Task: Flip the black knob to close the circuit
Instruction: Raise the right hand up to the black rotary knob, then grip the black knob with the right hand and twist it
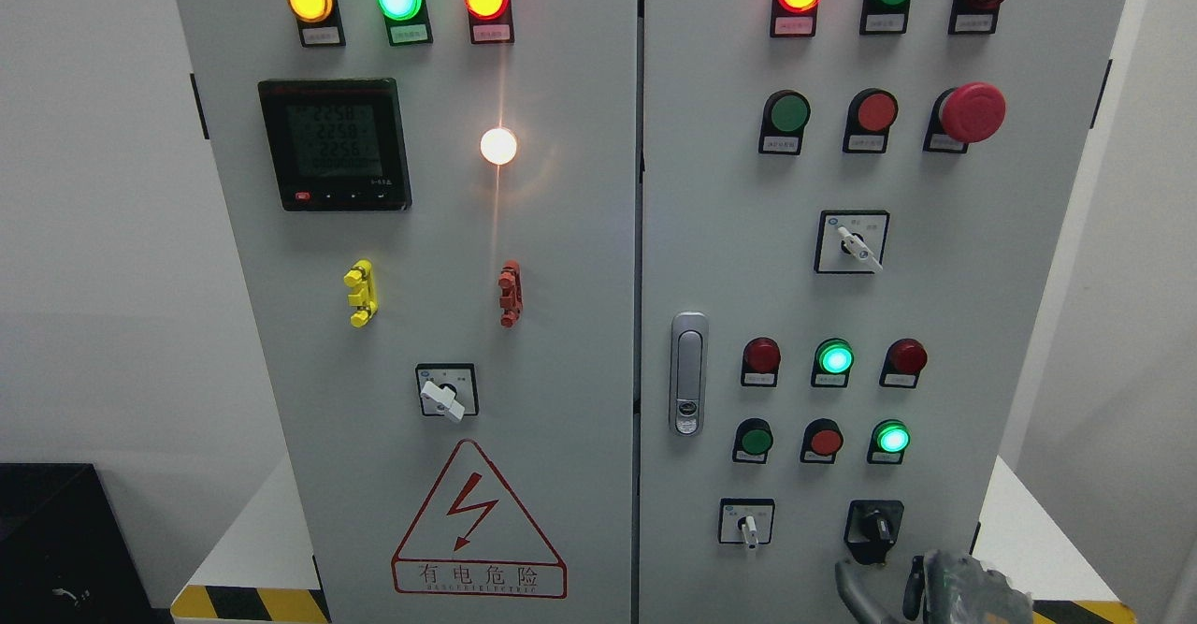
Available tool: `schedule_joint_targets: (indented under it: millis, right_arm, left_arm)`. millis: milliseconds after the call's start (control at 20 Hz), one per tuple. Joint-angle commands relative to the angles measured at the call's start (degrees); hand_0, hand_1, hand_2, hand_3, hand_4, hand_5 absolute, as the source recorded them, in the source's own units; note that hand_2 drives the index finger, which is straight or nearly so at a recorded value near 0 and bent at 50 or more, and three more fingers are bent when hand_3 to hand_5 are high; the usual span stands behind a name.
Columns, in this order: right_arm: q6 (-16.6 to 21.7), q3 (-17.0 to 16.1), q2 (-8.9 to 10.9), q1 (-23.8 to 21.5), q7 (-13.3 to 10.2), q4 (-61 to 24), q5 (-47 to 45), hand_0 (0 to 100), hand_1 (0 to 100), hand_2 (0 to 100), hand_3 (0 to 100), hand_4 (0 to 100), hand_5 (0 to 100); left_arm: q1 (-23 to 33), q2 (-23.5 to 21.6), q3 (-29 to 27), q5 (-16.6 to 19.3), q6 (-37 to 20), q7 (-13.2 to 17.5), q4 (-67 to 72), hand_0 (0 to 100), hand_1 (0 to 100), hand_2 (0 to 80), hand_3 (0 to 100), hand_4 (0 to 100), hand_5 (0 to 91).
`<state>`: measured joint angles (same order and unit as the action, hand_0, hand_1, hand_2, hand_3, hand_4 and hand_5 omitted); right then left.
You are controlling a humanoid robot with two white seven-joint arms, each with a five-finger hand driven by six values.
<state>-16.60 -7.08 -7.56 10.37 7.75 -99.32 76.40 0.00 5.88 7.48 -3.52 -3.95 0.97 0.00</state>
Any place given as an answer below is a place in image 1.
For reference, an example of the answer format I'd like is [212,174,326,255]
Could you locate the black knob selector switch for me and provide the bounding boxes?
[844,499,903,565]

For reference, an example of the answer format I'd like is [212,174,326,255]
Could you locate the red terminal clip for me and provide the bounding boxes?
[497,260,523,328]

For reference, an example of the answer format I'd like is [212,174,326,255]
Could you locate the silver cabinet door latch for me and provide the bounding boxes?
[670,311,707,436]

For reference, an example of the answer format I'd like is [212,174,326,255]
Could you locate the white glowing lamp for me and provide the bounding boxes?
[479,126,519,166]

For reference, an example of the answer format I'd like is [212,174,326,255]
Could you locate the dark red indicator light left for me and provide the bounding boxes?
[741,337,780,388]

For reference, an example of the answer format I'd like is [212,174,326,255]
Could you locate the grey left cabinet door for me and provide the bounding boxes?
[177,0,637,623]

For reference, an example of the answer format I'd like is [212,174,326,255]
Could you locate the grey cabinet door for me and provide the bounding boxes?
[640,0,1125,623]
[177,0,637,623]

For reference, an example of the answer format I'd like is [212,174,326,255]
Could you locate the green push button lower left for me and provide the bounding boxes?
[733,416,773,465]

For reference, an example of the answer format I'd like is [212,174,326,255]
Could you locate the yellow terminal clip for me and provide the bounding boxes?
[344,258,378,328]

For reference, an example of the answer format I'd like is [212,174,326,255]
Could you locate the green lit indicator light middle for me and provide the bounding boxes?
[812,338,855,388]

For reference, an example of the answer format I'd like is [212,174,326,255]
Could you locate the green lit indicator light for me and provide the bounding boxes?
[812,338,855,388]
[377,0,433,46]

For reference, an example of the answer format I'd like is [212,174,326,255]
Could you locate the green push button second row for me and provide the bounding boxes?
[757,90,812,156]

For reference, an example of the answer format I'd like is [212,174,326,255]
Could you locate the red push button lower middle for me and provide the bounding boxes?
[800,418,844,465]

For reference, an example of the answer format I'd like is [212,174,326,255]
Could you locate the red electric hazard warning sticker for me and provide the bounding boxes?
[391,438,569,599]

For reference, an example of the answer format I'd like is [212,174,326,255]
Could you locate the grey right cabinet door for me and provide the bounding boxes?
[640,0,1125,623]

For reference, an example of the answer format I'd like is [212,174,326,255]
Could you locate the black digital power meter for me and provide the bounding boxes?
[257,78,413,211]

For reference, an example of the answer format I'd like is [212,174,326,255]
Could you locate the red ringed indicator light left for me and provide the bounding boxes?
[463,0,514,46]

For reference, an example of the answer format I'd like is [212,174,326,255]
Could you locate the red ringed indicator light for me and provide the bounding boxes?
[770,0,820,38]
[463,0,514,46]

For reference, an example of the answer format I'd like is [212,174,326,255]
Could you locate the red push button second row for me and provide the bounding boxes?
[841,87,899,155]

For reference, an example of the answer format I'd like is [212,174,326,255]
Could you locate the green illuminated button lower right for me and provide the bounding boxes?
[865,419,911,465]

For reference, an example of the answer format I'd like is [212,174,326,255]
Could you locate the green lit indicator light top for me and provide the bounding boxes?
[377,0,433,46]

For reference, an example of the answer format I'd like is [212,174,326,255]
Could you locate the red ringed indicator light right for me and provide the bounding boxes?
[770,0,820,38]

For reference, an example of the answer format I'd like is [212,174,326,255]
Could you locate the yellow indicator light top left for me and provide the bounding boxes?
[287,0,345,48]

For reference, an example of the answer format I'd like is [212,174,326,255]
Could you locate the red emergency stop mushroom button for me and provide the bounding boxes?
[923,81,1005,155]

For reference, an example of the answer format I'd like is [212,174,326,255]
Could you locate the white platform with hazard stripes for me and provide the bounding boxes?
[168,458,1137,623]

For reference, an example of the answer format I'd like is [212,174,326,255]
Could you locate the black box lower left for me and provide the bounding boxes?
[1,464,154,623]

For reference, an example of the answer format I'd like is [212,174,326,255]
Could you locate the white handle selector switch left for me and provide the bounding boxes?
[415,363,479,424]

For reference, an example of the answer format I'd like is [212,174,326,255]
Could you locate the white lever selector switch upper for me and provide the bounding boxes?
[814,210,891,274]

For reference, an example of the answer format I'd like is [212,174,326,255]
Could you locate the white lever selector switch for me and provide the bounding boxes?
[814,210,891,274]
[717,497,774,564]

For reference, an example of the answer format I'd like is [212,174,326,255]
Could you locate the white lever selector switch lower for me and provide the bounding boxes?
[717,497,774,564]

